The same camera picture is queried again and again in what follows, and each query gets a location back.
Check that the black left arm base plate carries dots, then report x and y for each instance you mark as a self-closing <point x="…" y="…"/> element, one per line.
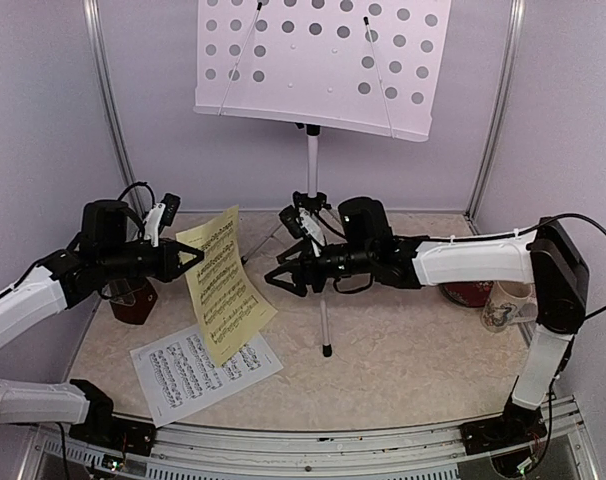
<point x="124" y="435"/>

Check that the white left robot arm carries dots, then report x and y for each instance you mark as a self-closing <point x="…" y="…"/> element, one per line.
<point x="114" y="243"/>

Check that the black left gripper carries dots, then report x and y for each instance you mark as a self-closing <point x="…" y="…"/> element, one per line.
<point x="169" y="269"/>

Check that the white sheet music page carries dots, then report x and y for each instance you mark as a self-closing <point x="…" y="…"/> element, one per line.
<point x="178" y="378"/>

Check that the brown wooden metronome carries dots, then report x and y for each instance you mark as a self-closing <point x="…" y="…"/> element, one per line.
<point x="132" y="301"/>

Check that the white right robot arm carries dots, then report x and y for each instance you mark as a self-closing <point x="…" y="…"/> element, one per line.
<point x="542" y="255"/>

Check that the white perforated music stand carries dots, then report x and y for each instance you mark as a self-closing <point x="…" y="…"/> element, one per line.
<point x="363" y="66"/>

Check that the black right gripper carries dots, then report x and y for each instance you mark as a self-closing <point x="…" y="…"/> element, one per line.
<point x="307" y="260"/>

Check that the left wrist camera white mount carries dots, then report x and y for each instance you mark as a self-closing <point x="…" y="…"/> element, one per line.
<point x="160" y="216"/>

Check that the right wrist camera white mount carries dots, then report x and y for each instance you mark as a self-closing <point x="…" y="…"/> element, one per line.
<point x="300" y="224"/>

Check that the floral ceramic mug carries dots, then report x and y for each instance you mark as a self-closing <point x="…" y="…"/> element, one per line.
<point x="509" y="303"/>

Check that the aluminium front rail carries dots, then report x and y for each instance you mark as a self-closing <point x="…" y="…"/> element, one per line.
<point x="560" y="449"/>

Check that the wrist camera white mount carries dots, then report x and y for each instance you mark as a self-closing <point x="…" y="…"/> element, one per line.
<point x="160" y="216"/>
<point x="300" y="224"/>

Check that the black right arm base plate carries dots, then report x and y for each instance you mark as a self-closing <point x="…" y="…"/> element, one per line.
<point x="491" y="434"/>

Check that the red floral coaster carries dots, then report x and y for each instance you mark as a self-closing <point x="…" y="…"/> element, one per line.
<point x="467" y="294"/>

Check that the left aluminium corner post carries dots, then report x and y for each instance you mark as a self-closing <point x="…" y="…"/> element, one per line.
<point x="99" y="52"/>

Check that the yellow sheet music page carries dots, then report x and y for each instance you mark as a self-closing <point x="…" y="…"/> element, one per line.
<point x="230" y="310"/>

